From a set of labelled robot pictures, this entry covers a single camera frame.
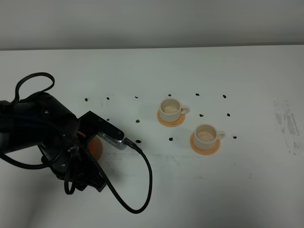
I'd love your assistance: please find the orange coaster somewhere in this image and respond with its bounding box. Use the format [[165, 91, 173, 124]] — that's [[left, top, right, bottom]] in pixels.
[[190, 134, 220, 155], [157, 111, 186, 127]]

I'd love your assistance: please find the white teacup front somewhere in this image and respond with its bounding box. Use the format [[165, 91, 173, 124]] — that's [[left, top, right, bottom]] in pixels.
[[193, 124, 225, 150]]

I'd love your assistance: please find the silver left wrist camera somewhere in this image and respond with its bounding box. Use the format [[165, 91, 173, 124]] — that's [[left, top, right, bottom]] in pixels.
[[97, 132, 127, 150]]

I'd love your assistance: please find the white teacup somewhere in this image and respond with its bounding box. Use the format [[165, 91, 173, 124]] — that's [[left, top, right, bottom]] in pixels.
[[193, 124, 225, 150], [159, 98, 190, 122]]

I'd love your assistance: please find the orange coaster front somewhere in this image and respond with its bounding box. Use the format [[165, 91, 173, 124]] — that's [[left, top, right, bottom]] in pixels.
[[190, 134, 220, 155]]

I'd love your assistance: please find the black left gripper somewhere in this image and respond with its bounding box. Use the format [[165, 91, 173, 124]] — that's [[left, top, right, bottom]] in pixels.
[[0, 92, 107, 192]]

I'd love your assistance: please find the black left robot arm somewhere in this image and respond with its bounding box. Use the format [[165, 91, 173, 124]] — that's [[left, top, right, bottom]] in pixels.
[[0, 92, 109, 194]]

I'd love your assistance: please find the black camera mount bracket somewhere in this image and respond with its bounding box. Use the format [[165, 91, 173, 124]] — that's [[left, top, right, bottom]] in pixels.
[[78, 111, 124, 141]]

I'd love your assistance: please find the brown clay teapot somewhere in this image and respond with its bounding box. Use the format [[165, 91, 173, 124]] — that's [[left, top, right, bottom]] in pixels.
[[77, 131, 104, 161]]

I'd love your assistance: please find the white teacup rear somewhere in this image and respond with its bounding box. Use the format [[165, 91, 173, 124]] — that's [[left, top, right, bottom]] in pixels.
[[159, 98, 190, 122]]

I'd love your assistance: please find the orange coaster rear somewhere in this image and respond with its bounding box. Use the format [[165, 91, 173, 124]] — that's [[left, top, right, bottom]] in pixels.
[[157, 111, 186, 127]]

